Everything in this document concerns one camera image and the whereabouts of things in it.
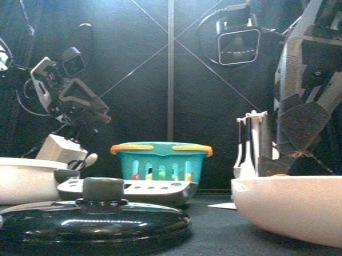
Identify white toy box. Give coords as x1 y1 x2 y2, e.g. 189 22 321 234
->
35 133 90 164

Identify white toy spoon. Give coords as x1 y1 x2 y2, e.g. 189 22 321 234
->
82 152 99 170

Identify white toy spatula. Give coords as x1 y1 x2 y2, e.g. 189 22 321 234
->
233 117 248 179
240 116 260 180

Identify teal plastic basket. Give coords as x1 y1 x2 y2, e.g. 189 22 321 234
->
110 141 214 184

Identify colourful toy food pieces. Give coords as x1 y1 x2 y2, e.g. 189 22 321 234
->
133 166 194 182

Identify large white bowl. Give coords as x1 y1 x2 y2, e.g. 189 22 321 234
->
230 175 342 249

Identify grey white toy tray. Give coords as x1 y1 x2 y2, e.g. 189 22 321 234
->
57 178 201 208

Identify white paper sheet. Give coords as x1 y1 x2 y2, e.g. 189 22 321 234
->
207 201 240 211

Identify black pot lid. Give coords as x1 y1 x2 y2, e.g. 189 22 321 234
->
0 176 194 256

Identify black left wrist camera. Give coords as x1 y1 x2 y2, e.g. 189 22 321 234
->
59 46 87 78

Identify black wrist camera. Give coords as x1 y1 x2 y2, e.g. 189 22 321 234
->
215 3 264 66
59 46 87 78

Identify thin diagonal brace wire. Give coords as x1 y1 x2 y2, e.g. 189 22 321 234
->
130 0 265 105
99 0 225 99

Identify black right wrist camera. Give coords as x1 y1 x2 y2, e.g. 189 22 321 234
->
215 3 264 66

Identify metal frame pole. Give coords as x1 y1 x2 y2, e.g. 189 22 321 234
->
167 0 175 142

